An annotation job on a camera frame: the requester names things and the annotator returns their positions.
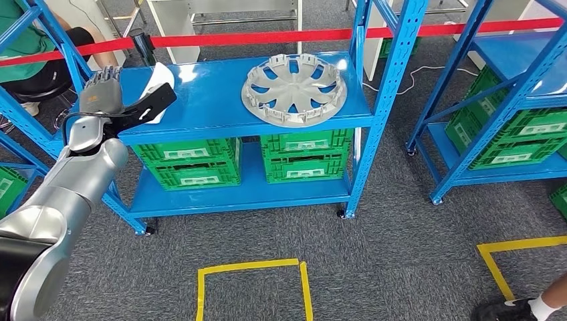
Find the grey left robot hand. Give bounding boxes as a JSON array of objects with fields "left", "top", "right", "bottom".
[{"left": 78, "top": 65, "right": 126, "bottom": 118}]

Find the white curved plastic part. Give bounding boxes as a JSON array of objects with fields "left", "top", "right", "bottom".
[{"left": 139, "top": 62, "right": 176, "bottom": 125}]

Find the blue metal shelf rack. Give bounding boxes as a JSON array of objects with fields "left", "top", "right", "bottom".
[
  {"left": 0, "top": 0, "right": 430, "bottom": 235},
  {"left": 405, "top": 0, "right": 567, "bottom": 205},
  {"left": 0, "top": 130, "right": 49, "bottom": 223}
]

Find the red barrier belt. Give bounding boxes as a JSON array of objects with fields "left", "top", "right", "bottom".
[
  {"left": 149, "top": 17, "right": 566, "bottom": 49},
  {"left": 0, "top": 37, "right": 134, "bottom": 68}
]

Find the black stool with chrome base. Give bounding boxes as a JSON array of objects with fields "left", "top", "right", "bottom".
[{"left": 13, "top": 82, "right": 78, "bottom": 129}]

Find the white table with metal rails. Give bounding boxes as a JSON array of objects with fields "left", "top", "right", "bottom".
[
  {"left": 44, "top": 0, "right": 127, "bottom": 70},
  {"left": 345, "top": 0, "right": 552, "bottom": 83},
  {"left": 146, "top": 0, "right": 303, "bottom": 65}
]

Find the person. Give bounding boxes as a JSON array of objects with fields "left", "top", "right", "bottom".
[
  {"left": 470, "top": 272, "right": 567, "bottom": 321},
  {"left": 0, "top": 0, "right": 120, "bottom": 117}
]

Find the grey wheel hubcap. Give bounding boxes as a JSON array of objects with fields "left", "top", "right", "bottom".
[{"left": 241, "top": 53, "right": 348, "bottom": 128}]

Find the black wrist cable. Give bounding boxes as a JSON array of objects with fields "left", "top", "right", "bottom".
[{"left": 62, "top": 110, "right": 134, "bottom": 149}]

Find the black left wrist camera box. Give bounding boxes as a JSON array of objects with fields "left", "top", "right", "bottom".
[{"left": 104, "top": 82, "right": 178, "bottom": 136}]

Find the black stanchion post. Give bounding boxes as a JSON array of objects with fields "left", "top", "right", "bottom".
[{"left": 129, "top": 28, "right": 156, "bottom": 68}]

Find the white power cable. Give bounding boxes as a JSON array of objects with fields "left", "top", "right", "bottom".
[{"left": 363, "top": 65, "right": 479, "bottom": 96}]

